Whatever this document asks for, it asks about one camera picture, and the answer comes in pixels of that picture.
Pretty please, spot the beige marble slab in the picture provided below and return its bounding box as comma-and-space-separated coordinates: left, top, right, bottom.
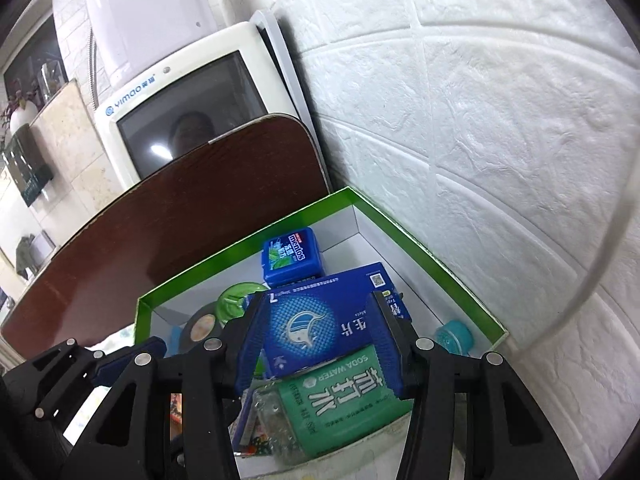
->
27, 77, 126, 221

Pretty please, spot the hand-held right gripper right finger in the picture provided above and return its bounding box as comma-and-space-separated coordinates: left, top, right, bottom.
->
367, 290, 581, 480

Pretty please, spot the potted plant white pot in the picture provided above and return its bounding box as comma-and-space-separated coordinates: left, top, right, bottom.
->
0, 77, 41, 136

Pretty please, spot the green label water bottle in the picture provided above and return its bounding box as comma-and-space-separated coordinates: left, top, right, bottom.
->
250, 317, 473, 466

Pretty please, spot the dark translucent wall dispenser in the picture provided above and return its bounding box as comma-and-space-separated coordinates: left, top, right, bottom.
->
0, 125, 55, 206

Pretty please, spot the black tape roll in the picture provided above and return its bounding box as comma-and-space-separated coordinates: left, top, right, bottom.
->
181, 305, 236, 356

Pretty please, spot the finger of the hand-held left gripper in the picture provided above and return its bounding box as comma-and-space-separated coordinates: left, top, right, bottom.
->
2, 339, 108, 431
94, 337, 167, 388

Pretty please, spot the blue plastic candy box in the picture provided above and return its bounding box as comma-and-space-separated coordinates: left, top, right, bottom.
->
261, 226, 323, 286

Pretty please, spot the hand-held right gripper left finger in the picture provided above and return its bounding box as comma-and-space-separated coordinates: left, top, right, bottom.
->
60, 294, 275, 480

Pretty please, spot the green white round container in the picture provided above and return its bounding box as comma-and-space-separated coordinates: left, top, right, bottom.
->
216, 282, 271, 323

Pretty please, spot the grey green cloth bundle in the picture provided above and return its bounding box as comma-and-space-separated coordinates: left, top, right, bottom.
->
15, 234, 38, 278

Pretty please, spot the metal shower hose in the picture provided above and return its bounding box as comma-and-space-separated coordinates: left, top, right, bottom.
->
86, 25, 98, 111

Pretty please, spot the dark wooden headboard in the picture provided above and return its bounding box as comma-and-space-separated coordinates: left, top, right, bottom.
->
0, 112, 333, 361

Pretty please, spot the white water heater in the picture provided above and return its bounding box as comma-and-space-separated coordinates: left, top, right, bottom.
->
82, 0, 221, 86

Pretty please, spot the white frame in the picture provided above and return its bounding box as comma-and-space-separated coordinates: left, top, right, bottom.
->
250, 9, 333, 196

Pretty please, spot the white Yimoo monitor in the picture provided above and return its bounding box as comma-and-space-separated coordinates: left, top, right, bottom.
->
94, 21, 301, 196

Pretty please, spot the blue cardboard box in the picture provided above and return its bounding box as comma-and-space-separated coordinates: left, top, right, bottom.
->
260, 261, 413, 378

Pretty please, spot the window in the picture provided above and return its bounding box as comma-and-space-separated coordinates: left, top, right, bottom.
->
2, 12, 68, 96

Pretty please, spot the green cardboard box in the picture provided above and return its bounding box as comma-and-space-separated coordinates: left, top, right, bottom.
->
136, 186, 508, 480

